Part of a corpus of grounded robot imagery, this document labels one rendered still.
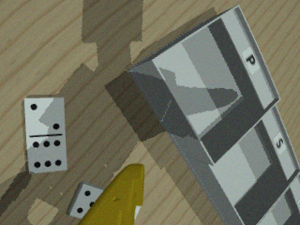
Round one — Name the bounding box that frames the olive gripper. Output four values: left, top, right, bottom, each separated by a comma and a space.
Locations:
77, 163, 144, 225

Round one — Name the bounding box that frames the white domino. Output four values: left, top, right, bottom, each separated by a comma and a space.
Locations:
24, 97, 68, 173
68, 181, 141, 218

